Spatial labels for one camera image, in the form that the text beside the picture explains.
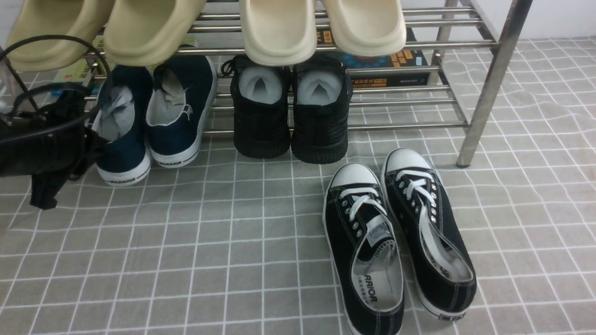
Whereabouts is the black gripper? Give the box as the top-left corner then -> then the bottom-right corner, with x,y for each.
0,90 -> 108,210

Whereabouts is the navy canvas shoe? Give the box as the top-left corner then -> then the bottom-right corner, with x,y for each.
145,54 -> 218,169
92,65 -> 153,187

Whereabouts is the stainless steel shoe rack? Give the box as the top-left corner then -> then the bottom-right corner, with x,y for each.
0,0 -> 532,168

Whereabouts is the beige slipper far left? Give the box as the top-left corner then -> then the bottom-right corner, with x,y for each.
7,0 -> 115,72

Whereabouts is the beige slipper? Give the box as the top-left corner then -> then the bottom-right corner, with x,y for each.
7,0 -> 115,72
103,0 -> 206,67

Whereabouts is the black knit sneaker left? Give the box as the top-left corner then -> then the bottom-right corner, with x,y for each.
221,55 -> 291,159

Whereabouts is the black knit sneaker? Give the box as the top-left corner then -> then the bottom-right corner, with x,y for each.
221,55 -> 291,159
291,54 -> 353,165

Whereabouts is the cream slipper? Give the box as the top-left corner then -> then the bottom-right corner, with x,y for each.
239,0 -> 317,67
322,0 -> 407,57

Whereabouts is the black knit sneaker right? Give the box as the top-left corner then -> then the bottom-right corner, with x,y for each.
291,54 -> 353,165

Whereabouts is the black white canvas sneaker left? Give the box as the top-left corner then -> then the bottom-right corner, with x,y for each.
322,163 -> 405,335

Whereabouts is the black white canvas sneaker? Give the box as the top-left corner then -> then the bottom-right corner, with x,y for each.
322,163 -> 405,335
380,148 -> 477,322

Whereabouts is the black orange book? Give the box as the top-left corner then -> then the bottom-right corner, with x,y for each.
307,28 -> 430,89

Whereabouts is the black white canvas sneaker right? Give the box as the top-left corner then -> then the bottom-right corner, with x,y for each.
380,148 -> 477,322

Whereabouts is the black cable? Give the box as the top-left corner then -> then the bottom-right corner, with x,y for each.
0,34 -> 112,140

